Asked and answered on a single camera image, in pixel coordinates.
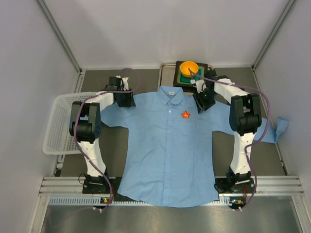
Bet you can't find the red orange brooch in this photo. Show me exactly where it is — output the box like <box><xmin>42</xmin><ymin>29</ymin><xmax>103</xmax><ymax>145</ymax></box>
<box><xmin>181</xmin><ymin>111</ymin><xmax>190</xmax><ymax>119</ymax></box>

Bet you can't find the light blue button shirt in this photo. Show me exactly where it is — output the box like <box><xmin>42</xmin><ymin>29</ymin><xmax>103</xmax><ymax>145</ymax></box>
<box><xmin>68</xmin><ymin>86</ymin><xmax>290</xmax><ymax>208</ymax></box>

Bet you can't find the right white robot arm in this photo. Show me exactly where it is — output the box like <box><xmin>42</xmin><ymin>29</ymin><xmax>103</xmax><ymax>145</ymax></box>
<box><xmin>190</xmin><ymin>71</ymin><xmax>262</xmax><ymax>192</ymax></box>

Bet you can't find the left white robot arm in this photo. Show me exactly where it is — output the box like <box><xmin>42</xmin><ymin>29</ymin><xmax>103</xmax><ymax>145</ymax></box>
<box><xmin>69</xmin><ymin>76</ymin><xmax>135</xmax><ymax>194</ymax></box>

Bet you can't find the black square plate stack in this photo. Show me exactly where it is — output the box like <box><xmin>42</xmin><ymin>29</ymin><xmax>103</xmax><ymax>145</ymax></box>
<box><xmin>173</xmin><ymin>61</ymin><xmax>208</xmax><ymax>89</ymax></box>

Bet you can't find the green square plate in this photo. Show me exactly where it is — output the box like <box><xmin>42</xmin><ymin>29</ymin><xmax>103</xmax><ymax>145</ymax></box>
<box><xmin>177</xmin><ymin>66</ymin><xmax>205</xmax><ymax>84</ymax></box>

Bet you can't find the orange plastic bowl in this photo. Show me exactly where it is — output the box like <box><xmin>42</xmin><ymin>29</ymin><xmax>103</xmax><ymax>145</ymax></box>
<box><xmin>179</xmin><ymin>61</ymin><xmax>199</xmax><ymax>78</ymax></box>

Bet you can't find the silver metal tray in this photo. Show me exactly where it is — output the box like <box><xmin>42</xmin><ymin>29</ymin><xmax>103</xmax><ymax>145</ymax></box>
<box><xmin>158</xmin><ymin>63</ymin><xmax>214</xmax><ymax>96</ymax></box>

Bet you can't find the white plastic basket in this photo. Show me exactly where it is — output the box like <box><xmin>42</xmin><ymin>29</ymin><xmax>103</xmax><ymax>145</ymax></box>
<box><xmin>43</xmin><ymin>92</ymin><xmax>105</xmax><ymax>155</ymax></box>

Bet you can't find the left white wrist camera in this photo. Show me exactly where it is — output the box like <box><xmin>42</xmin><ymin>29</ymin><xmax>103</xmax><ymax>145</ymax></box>
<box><xmin>116</xmin><ymin>75</ymin><xmax>129</xmax><ymax>91</ymax></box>

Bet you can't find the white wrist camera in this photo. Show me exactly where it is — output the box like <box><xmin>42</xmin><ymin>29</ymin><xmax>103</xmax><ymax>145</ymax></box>
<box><xmin>190</xmin><ymin>79</ymin><xmax>207</xmax><ymax>93</ymax></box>
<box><xmin>116</xmin><ymin>75</ymin><xmax>129</xmax><ymax>91</ymax></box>

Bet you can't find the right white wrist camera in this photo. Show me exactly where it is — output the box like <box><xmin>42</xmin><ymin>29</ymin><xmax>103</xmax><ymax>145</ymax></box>
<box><xmin>190</xmin><ymin>79</ymin><xmax>207</xmax><ymax>93</ymax></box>

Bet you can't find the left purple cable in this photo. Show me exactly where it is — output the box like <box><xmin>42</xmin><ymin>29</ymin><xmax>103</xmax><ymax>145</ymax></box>
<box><xmin>74</xmin><ymin>67</ymin><xmax>142</xmax><ymax>212</ymax></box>

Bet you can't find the purple cable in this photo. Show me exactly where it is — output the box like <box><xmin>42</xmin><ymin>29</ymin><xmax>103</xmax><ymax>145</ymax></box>
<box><xmin>189</xmin><ymin>68</ymin><xmax>272</xmax><ymax>212</ymax></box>
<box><xmin>74</xmin><ymin>67</ymin><xmax>142</xmax><ymax>212</ymax></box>

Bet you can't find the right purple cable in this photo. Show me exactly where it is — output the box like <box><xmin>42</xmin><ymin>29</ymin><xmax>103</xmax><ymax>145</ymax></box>
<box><xmin>189</xmin><ymin>68</ymin><xmax>272</xmax><ymax>212</ymax></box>

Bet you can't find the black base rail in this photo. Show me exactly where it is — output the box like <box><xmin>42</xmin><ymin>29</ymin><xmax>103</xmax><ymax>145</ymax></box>
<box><xmin>78</xmin><ymin>174</ymin><xmax>255</xmax><ymax>202</ymax></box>

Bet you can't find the white slotted cable duct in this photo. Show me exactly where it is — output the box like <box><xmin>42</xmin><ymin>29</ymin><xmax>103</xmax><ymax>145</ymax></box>
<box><xmin>49</xmin><ymin>196</ymin><xmax>242</xmax><ymax>206</ymax></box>

